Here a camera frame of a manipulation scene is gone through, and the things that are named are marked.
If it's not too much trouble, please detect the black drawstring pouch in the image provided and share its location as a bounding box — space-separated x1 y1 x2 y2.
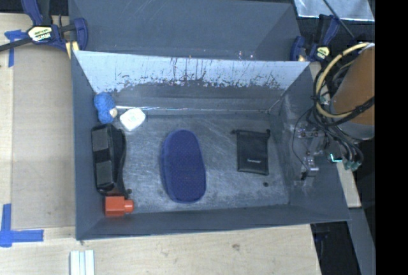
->
231 129 272 176

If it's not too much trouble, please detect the red-orange plastic block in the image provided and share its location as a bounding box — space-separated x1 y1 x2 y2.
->
104 195 135 217

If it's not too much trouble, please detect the small white plastic box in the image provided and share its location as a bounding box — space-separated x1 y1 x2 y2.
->
119 107 147 132

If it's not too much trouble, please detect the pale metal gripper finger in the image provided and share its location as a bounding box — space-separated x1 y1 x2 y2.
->
300 155 321 181
295 127 323 140

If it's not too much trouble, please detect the blue knobbly toy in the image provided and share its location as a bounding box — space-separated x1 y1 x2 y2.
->
93 91 118 124

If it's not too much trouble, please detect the grey metal bin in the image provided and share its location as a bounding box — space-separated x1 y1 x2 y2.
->
66 0 352 241

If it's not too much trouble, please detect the black and grey strap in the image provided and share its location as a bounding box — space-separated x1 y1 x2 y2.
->
91 123 133 200

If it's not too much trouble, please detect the dark blue oval pad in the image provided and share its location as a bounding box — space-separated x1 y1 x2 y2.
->
159 129 207 204

